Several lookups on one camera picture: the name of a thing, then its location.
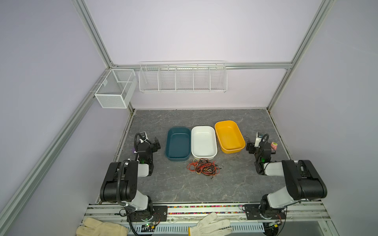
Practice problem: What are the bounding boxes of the red cables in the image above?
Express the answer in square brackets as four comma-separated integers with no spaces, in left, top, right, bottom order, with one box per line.
[186,158,222,180]

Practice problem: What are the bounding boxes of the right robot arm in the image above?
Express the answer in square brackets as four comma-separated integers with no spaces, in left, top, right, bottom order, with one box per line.
[242,142,328,220]

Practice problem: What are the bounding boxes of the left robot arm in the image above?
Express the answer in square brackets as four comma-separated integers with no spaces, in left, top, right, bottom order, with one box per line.
[99,133,160,221]

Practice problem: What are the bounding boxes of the yellow plastic bin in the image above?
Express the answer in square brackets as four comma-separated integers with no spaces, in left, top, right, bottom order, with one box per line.
[215,121,246,154]

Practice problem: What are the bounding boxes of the teal plastic bin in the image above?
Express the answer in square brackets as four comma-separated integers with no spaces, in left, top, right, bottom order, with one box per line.
[165,127,191,161]

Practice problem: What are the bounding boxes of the pink toy cup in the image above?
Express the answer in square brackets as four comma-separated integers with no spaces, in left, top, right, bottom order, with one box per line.
[271,142,278,150]

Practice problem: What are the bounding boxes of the white plastic bin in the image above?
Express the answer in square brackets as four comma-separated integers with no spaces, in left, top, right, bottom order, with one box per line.
[191,126,218,160]

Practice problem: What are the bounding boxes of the small white mesh basket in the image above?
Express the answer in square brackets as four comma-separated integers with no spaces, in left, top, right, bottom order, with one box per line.
[94,69,137,109]

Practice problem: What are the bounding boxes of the right white work glove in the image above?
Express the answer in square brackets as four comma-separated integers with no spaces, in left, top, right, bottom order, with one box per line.
[188,212,233,236]

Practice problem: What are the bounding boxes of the white work glove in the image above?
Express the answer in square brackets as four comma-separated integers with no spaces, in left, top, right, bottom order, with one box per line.
[188,212,233,236]
[76,217,129,236]

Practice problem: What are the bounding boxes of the left white work glove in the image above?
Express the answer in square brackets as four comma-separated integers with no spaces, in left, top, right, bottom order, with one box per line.
[76,217,129,236]

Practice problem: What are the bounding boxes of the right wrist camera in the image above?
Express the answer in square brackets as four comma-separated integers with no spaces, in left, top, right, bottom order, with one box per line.
[255,132,264,148]

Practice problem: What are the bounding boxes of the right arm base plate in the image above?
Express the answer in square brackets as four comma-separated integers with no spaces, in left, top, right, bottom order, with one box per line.
[242,204,286,220]

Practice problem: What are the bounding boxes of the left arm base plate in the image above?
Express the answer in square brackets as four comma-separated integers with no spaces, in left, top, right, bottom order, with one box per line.
[128,205,168,222]

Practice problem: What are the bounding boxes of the long white wire rack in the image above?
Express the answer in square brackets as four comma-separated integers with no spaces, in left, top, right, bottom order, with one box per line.
[139,61,228,93]

